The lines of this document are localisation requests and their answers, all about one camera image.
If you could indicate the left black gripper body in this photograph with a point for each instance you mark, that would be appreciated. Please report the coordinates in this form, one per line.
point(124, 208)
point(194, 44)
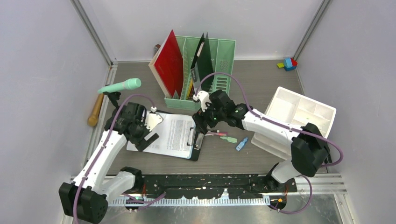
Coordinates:
point(141, 132)

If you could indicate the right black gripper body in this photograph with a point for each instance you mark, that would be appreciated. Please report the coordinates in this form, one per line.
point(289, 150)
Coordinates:
point(211, 115)

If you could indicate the yellow book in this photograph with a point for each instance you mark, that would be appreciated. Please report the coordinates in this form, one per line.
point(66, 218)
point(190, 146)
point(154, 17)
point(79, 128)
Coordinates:
point(190, 90)

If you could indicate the black book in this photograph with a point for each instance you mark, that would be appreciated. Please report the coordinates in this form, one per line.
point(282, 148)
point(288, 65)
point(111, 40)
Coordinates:
point(202, 65)

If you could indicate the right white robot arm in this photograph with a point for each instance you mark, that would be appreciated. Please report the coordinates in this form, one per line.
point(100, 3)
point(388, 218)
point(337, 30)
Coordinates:
point(308, 147)

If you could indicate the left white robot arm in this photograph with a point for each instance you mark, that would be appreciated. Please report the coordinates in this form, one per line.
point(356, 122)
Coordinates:
point(88, 195)

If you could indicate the pink pen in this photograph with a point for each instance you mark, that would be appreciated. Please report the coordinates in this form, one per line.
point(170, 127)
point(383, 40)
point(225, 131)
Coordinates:
point(222, 134)

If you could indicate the black clipboard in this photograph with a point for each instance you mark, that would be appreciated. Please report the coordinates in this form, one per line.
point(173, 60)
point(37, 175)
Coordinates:
point(198, 145)

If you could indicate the green highlighter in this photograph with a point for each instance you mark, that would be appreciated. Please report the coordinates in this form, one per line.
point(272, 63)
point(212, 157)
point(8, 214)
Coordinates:
point(229, 139)

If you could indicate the black microphone stand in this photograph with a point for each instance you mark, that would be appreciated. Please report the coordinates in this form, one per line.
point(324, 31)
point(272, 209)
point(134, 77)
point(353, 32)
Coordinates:
point(113, 98)

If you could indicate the mint green microphone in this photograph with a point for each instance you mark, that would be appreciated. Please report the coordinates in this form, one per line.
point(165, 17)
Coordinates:
point(129, 84)

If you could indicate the green file organizer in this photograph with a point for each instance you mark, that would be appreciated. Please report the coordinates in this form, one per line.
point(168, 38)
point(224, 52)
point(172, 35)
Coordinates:
point(222, 53)

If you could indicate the red notebook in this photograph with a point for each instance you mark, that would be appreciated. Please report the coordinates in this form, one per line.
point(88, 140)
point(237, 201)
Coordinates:
point(167, 67)

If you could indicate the white drawer organizer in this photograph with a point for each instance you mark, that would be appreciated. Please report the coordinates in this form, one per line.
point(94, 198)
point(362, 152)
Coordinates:
point(294, 108)

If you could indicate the colourful toy blocks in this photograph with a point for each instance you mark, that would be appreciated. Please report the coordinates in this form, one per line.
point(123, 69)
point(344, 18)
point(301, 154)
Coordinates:
point(288, 64)

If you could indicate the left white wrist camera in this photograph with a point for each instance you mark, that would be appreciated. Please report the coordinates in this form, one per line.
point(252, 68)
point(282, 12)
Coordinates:
point(152, 119)

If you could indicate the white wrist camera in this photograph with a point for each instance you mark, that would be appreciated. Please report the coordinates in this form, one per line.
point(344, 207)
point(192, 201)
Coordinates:
point(202, 97)
point(152, 119)

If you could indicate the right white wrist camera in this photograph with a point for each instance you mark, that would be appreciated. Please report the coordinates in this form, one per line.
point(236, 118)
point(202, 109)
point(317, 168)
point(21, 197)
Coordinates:
point(202, 97)

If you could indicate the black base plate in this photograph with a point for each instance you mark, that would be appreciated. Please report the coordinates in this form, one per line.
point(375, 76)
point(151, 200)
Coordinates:
point(237, 186)

